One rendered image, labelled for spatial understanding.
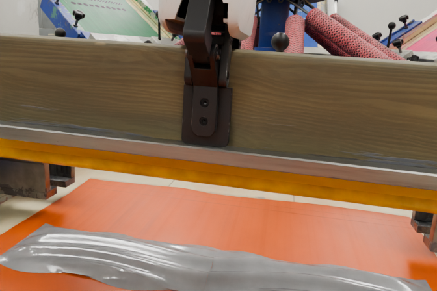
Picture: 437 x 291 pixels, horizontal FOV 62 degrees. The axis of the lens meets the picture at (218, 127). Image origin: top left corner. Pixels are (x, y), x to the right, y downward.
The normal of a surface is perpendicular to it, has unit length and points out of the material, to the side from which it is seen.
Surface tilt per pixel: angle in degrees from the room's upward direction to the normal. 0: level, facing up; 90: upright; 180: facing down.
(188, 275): 28
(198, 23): 61
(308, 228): 0
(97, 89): 90
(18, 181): 90
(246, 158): 90
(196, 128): 90
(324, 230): 0
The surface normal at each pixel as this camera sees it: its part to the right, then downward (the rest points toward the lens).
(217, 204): 0.06, -0.98
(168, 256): -0.14, -0.73
